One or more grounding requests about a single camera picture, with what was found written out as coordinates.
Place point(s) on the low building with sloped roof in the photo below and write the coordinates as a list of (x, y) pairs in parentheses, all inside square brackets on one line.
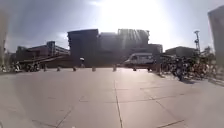
[(40, 53)]

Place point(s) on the person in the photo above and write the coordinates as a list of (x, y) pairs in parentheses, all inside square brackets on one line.
[(82, 62)]

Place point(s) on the large dark building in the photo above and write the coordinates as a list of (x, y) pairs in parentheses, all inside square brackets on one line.
[(96, 46)]

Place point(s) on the row of parked bikes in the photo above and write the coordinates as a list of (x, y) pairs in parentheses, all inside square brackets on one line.
[(188, 68)]

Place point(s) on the white van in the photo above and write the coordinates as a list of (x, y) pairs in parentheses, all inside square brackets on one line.
[(141, 60)]

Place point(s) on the tall pale panel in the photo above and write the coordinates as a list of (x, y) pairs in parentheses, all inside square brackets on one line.
[(218, 36)]

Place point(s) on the tall mast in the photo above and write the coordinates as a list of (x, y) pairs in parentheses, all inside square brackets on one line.
[(197, 41)]

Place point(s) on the row of bollards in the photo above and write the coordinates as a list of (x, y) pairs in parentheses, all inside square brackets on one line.
[(94, 69)]

